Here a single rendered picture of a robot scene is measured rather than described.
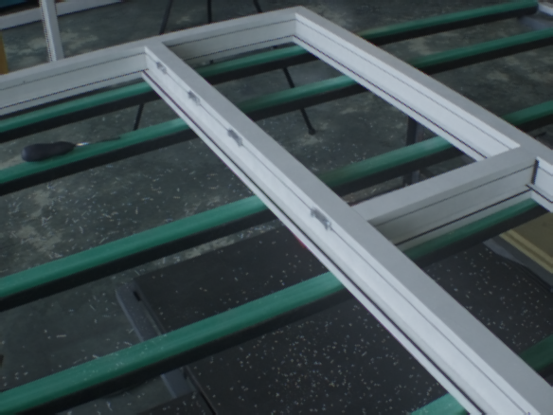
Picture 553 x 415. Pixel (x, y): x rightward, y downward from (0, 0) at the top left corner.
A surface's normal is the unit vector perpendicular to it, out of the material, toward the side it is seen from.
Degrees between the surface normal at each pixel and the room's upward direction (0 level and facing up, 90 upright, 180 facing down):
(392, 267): 0
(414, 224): 90
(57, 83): 90
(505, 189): 90
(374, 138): 0
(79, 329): 0
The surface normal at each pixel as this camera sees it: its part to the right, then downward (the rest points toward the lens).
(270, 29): 0.50, 0.48
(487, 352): -0.01, -0.83
